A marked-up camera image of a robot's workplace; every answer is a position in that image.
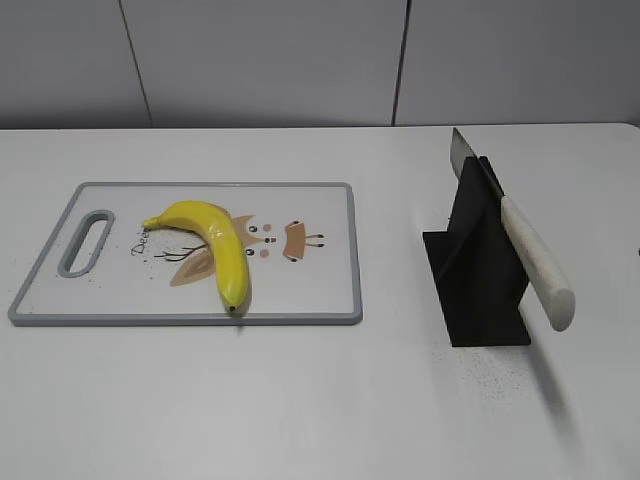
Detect white-handled kitchen knife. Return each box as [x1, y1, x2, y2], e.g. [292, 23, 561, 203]
[449, 127, 576, 332]

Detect yellow plastic banana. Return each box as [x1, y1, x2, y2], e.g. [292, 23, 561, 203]
[142, 200, 250, 313]

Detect white grey-rimmed cutting board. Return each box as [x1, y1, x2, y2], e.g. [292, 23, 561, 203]
[8, 182, 362, 326]

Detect black knife stand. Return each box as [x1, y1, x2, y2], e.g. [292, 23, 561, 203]
[422, 156, 531, 347]

